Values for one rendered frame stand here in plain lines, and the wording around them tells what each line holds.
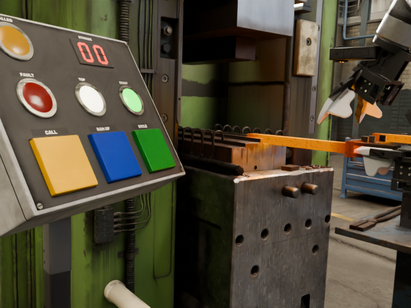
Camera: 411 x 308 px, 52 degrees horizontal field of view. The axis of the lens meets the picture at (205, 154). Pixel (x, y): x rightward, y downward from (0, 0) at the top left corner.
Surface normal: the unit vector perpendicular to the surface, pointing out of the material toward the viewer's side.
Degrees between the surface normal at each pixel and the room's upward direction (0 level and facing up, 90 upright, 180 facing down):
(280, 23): 90
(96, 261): 90
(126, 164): 60
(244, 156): 90
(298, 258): 90
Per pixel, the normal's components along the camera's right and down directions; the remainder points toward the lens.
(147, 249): 0.61, 0.12
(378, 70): -0.79, 0.05
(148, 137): 0.79, -0.42
